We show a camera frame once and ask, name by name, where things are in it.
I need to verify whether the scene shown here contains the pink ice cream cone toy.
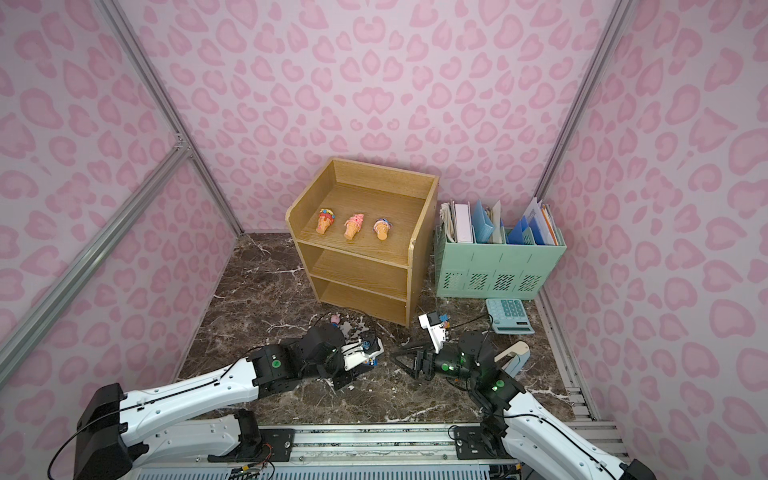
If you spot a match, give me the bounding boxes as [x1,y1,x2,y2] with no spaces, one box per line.
[344,213,365,241]

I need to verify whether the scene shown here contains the sprinkled ice cream cone toy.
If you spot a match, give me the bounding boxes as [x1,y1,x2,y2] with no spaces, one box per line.
[316,208,335,235]

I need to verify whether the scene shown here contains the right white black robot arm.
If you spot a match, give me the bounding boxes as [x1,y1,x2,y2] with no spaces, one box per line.
[390,331,656,479]

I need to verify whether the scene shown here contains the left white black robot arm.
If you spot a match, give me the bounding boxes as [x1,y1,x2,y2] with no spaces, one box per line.
[74,324,384,479]

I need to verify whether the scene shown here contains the white blue stapler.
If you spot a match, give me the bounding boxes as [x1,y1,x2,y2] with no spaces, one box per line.
[494,341,530,377]

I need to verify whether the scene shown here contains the mint green calculator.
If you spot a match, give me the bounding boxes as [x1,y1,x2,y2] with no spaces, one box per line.
[485,299,534,335]

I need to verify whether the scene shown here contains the mint green file organizer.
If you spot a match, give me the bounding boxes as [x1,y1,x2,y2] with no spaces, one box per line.
[435,229,566,300]

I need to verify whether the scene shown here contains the wooden three-tier shelf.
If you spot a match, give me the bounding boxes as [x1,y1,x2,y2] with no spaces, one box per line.
[285,158,439,326]

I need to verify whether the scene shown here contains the papers and folders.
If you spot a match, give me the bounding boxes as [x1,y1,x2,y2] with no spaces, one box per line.
[439,197,566,248]

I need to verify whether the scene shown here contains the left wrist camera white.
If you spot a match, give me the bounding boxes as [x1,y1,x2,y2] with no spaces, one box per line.
[341,339,384,372]

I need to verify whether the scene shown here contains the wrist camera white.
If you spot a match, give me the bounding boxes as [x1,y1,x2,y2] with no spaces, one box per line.
[341,339,384,372]
[418,311,450,353]

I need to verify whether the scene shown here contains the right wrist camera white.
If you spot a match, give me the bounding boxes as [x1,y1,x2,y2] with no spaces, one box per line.
[418,311,450,353]

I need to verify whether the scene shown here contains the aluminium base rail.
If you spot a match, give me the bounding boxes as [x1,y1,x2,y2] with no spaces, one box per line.
[127,416,629,479]

